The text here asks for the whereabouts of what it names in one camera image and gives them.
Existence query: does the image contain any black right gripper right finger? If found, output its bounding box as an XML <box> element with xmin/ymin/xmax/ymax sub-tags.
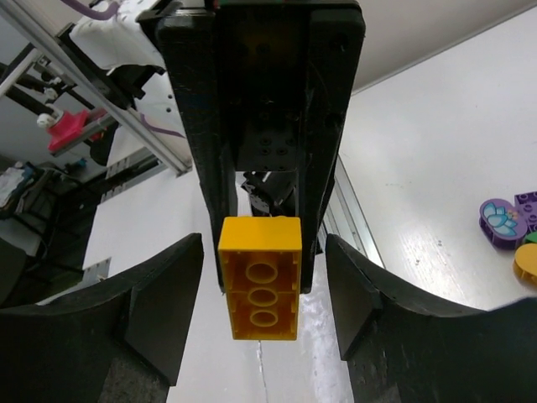
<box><xmin>326</xmin><ymin>234</ymin><xmax>536</xmax><ymax>402</ymax></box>

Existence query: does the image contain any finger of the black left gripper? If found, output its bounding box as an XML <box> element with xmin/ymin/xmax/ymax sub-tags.
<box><xmin>157</xmin><ymin>14</ymin><xmax>238</xmax><ymax>295</ymax></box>
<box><xmin>300</xmin><ymin>8</ymin><xmax>366</xmax><ymax>294</ymax></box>

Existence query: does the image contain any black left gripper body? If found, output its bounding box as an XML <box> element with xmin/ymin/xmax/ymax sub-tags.
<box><xmin>212</xmin><ymin>1</ymin><xmax>321</xmax><ymax>172</ymax></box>

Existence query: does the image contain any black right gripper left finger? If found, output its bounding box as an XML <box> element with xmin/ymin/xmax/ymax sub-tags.
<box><xmin>1</xmin><ymin>233</ymin><xmax>204</xmax><ymax>402</ymax></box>

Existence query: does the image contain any yellow oval lego piece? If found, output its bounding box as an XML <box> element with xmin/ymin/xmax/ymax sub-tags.
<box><xmin>513</xmin><ymin>243</ymin><xmax>537</xmax><ymax>285</ymax></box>

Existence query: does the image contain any yellow 2x4 lego brick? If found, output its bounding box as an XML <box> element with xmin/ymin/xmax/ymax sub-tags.
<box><xmin>217</xmin><ymin>216</ymin><xmax>302</xmax><ymax>341</ymax></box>

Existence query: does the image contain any green rounded lego piece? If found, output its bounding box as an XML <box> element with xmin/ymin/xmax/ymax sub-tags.
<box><xmin>523</xmin><ymin>232</ymin><xmax>537</xmax><ymax>245</ymax></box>

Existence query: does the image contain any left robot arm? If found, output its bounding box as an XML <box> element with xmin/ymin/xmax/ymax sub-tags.
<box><xmin>61</xmin><ymin>1</ymin><xmax>366</xmax><ymax>293</ymax></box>

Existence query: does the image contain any red plastic part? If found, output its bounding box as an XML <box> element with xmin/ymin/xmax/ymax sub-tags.
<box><xmin>45</xmin><ymin>109</ymin><xmax>107</xmax><ymax>156</ymax></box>

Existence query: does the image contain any purple oval flower lego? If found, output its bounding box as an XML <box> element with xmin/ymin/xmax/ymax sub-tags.
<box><xmin>479</xmin><ymin>198</ymin><xmax>529</xmax><ymax>251</ymax></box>

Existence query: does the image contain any purple 2x4 lego brick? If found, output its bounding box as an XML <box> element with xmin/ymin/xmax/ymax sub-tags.
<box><xmin>514</xmin><ymin>191</ymin><xmax>537</xmax><ymax>233</ymax></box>

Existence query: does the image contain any aluminium table rail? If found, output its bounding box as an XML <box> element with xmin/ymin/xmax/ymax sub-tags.
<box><xmin>1</xmin><ymin>1</ymin><xmax>192</xmax><ymax>175</ymax></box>

